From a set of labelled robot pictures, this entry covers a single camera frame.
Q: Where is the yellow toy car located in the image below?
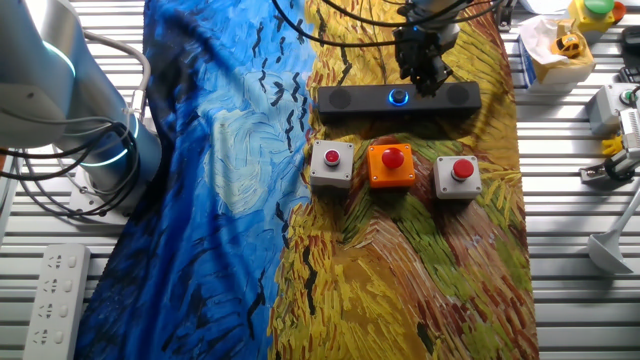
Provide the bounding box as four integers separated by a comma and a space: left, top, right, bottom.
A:
549, 32, 585, 59

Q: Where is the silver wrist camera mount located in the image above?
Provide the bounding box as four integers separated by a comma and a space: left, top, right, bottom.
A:
438, 20, 462, 51

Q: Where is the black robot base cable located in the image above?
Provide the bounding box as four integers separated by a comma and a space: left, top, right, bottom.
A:
0, 107, 146, 219

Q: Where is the silver depth camera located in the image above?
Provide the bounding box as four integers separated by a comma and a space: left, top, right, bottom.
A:
618, 107, 640, 162

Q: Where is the grey box green button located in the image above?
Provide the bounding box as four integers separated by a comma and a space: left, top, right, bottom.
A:
585, 82, 640, 137

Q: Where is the grey box large red button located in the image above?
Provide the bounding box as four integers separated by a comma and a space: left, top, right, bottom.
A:
432, 155, 484, 201

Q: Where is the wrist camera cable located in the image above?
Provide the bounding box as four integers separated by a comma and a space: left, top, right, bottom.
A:
269, 0, 399, 50

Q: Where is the grey box small red button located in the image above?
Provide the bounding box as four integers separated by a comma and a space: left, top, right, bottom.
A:
308, 139, 356, 191

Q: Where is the white power strip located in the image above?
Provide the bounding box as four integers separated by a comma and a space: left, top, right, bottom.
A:
22, 243, 92, 360

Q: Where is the thick grey robot base cable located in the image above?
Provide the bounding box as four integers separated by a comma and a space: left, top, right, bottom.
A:
81, 29, 152, 121

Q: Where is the white paper sheet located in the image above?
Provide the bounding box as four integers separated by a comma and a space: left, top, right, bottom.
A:
519, 0, 571, 15

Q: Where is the painted blue yellow tablecloth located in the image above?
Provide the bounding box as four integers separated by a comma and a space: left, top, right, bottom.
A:
74, 0, 540, 360

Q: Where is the black speaker bar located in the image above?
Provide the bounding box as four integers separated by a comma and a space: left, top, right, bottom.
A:
317, 81, 483, 120

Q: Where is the metal camera bracket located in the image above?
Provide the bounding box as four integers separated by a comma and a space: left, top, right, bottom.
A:
578, 148, 640, 184

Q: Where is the small yellow plastic piece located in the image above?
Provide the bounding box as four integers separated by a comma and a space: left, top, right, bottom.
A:
601, 135, 625, 157

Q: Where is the white tissue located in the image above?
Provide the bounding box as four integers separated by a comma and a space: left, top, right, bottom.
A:
519, 15, 566, 66

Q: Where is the orange box red mushroom button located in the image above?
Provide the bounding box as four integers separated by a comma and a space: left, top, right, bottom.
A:
366, 143, 417, 190

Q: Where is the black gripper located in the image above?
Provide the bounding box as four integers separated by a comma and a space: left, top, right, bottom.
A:
392, 26, 454, 99

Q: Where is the yellow box green button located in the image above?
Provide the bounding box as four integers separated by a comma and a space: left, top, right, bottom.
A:
567, 0, 627, 35

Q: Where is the yellow box with toy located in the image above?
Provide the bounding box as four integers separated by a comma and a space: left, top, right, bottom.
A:
517, 34, 597, 95

